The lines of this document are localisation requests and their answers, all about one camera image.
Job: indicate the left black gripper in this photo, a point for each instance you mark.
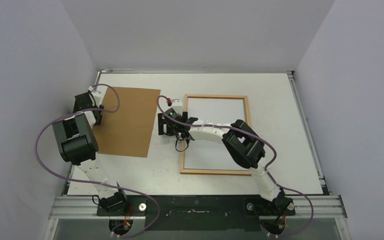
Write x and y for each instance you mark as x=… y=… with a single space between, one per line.
x=100 y=114

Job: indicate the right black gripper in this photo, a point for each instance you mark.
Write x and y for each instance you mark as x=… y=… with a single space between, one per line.
x=162 y=123

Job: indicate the brown backing board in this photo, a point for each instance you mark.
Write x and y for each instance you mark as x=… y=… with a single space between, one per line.
x=128 y=131

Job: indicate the photo print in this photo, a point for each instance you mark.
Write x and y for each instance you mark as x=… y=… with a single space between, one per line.
x=212 y=109

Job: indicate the wooden picture frame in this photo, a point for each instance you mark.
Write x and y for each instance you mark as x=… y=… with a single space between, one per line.
x=248 y=109

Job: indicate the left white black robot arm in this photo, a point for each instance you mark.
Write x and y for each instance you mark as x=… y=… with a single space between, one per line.
x=78 y=145

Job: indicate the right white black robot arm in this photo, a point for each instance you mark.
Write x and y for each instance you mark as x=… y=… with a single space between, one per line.
x=242 y=145

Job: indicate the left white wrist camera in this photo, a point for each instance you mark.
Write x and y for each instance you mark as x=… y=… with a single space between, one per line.
x=95 y=96

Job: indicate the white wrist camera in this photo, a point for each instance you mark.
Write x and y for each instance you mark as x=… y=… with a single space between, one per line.
x=95 y=96
x=176 y=105

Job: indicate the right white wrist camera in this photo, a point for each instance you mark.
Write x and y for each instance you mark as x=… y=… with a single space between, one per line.
x=176 y=105

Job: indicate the aluminium rail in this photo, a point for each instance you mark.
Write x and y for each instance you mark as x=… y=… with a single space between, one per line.
x=82 y=207

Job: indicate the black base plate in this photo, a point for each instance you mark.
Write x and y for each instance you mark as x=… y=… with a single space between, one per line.
x=200 y=213

